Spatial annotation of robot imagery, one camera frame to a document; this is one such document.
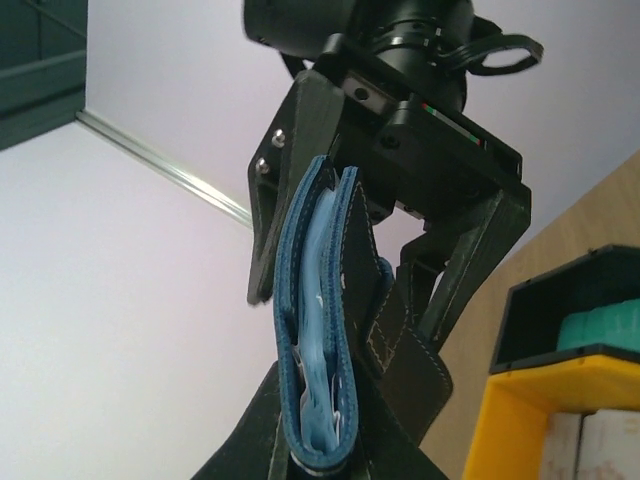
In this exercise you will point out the orange bin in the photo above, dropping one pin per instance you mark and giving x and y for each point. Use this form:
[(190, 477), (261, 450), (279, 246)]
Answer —
[(513, 419)]

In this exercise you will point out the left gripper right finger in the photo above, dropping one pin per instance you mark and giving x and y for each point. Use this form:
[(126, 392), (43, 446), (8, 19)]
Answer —
[(383, 450)]

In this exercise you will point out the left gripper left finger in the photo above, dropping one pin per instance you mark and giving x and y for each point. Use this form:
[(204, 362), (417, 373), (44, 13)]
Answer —
[(256, 448)]

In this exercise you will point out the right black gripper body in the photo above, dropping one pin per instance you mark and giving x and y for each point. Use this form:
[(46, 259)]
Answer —
[(403, 68)]

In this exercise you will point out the white pink cards stack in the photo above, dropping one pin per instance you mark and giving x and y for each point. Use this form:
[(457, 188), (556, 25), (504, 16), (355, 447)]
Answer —
[(600, 445)]

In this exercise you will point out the black bin right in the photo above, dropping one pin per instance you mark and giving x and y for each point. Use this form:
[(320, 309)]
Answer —
[(535, 309)]

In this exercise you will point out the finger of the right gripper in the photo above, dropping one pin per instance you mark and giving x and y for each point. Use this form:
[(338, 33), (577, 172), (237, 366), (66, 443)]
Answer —
[(441, 270), (304, 127)]

